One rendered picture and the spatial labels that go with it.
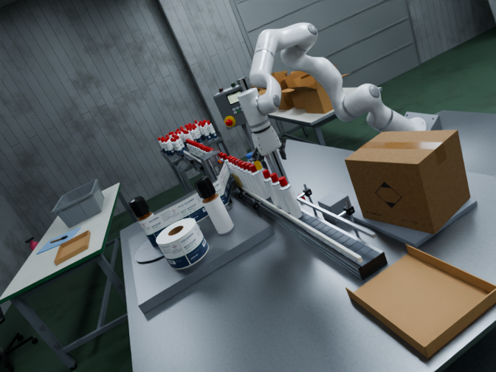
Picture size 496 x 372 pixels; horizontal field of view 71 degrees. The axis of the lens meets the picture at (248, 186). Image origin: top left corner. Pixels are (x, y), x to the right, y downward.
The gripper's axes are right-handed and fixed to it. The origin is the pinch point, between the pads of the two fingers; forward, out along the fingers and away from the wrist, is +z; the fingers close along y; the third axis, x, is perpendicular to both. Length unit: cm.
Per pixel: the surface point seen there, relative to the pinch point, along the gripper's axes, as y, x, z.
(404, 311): 6, 67, 33
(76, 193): 122, -272, 19
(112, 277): 106, -125, 63
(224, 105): -2.1, -43.2, -24.7
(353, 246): -1.8, 37.9, 28.5
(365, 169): -19.5, 31.9, 7.8
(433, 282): -8, 65, 33
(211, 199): 27.9, -23.7, 9.7
